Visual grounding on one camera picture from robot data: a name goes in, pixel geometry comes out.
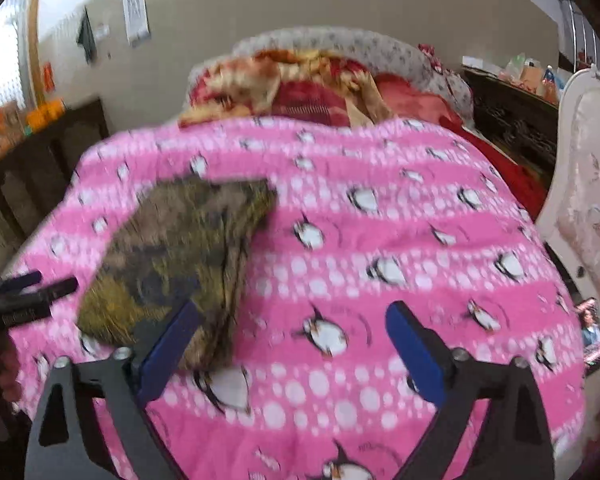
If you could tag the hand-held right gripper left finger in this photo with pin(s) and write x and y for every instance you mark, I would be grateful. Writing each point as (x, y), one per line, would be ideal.
(170, 347)

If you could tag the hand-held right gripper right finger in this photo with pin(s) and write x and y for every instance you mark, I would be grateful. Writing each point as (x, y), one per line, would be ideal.
(415, 350)

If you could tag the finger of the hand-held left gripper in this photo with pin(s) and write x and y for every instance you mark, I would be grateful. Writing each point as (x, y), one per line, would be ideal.
(55, 290)
(22, 281)

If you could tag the brown floral patterned shirt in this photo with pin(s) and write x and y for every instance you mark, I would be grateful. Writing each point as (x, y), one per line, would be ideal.
(180, 250)

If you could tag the person's left hand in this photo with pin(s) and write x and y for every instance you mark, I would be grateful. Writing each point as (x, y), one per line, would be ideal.
(0, 367)

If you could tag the dark wooden cabinet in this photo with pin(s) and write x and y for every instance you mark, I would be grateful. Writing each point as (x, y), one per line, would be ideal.
(45, 175)

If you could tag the pink penguin print blanket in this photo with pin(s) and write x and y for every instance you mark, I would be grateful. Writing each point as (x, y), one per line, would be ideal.
(380, 240)

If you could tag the orange box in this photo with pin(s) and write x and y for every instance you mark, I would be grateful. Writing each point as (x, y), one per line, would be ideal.
(46, 116)

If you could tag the printed photo card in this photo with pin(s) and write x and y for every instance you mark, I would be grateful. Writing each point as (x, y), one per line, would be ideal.
(592, 335)

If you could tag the red cloth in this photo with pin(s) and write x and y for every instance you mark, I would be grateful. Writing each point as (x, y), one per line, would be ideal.
(510, 175)

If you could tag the bright window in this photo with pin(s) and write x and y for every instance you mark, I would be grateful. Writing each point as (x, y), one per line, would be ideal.
(2, 60)

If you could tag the white ornate upholstered chair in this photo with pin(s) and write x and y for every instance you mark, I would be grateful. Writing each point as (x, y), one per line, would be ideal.
(585, 200)

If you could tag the dark carved wooden headboard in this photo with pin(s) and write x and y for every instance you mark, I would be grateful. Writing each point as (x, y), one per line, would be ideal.
(515, 110)

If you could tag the red and gold floral quilt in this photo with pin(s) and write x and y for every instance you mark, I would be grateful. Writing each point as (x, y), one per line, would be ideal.
(300, 95)

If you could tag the grey floral pillow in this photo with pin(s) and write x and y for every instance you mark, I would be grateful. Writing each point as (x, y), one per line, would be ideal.
(360, 42)

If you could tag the red paper wall sticker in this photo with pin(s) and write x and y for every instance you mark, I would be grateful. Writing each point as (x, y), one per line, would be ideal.
(48, 77)

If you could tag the dark cloth hanging on wall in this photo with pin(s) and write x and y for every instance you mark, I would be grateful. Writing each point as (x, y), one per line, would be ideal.
(87, 35)

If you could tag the white wall calendar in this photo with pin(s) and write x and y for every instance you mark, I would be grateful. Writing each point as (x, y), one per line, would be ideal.
(136, 10)

